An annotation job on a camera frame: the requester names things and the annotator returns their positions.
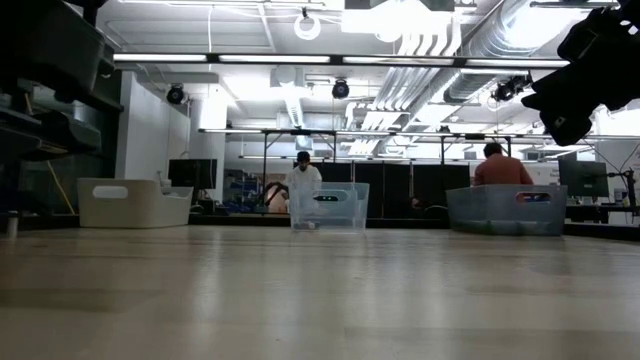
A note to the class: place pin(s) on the grey translucent plastic bin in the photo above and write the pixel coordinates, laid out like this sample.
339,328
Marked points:
505,212

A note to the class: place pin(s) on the black partition panel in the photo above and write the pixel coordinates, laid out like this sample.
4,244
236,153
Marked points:
395,187

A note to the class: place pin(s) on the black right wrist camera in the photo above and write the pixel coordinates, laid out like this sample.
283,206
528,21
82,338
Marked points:
580,40

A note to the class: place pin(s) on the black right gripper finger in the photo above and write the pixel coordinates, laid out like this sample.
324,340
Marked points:
545,97
567,125

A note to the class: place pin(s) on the clear plastic bin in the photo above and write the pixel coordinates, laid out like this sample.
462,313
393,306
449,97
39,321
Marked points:
345,212

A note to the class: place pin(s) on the black monitor on arm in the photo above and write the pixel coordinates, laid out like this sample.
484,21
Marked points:
582,177

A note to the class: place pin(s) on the person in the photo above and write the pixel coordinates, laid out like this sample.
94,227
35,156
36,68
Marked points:
502,167
304,172

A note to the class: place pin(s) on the long ceiling light bar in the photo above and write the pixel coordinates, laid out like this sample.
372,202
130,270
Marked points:
275,58

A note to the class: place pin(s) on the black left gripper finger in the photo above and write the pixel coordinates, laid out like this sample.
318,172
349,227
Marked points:
70,132

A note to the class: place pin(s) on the white opaque plastic bin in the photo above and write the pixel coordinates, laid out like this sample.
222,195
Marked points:
130,210

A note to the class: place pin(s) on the small white cylinder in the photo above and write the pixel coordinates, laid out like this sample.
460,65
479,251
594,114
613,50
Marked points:
12,225

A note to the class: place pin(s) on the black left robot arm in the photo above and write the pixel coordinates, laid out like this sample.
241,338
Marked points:
15,135

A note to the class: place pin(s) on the black metal gantry frame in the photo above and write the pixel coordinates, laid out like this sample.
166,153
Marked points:
300,132

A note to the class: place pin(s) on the black monitor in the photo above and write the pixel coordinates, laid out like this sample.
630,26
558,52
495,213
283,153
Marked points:
192,174

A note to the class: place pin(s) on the black round ceiling camera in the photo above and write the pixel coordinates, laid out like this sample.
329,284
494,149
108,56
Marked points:
176,95
340,89

